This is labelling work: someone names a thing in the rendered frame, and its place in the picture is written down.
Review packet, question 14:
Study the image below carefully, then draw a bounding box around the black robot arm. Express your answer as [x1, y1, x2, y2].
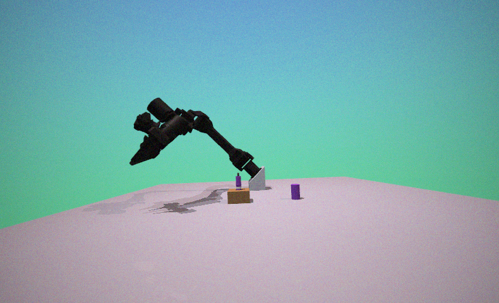
[134, 98, 262, 178]

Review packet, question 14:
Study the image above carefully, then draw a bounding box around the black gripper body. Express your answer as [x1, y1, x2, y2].
[147, 123, 177, 150]

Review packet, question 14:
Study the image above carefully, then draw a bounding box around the orange square block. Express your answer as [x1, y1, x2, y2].
[227, 188, 250, 204]

